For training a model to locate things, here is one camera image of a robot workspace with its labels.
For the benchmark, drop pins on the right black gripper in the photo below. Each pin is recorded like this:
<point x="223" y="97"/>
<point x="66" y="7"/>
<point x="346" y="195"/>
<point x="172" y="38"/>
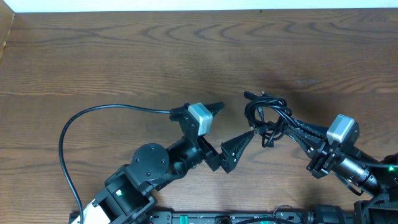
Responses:
<point x="323" y="154"/>

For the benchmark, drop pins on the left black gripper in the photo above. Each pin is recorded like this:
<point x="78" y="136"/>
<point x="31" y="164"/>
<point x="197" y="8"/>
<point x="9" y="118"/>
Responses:
<point x="206" y="149"/>

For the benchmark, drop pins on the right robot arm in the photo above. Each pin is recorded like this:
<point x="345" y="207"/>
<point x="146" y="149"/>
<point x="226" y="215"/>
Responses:
<point x="376" y="178"/>

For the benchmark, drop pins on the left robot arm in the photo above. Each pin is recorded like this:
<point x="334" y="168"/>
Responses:
<point x="127" y="196"/>

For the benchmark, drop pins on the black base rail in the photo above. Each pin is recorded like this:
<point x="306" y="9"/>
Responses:
<point x="163" y="217"/>

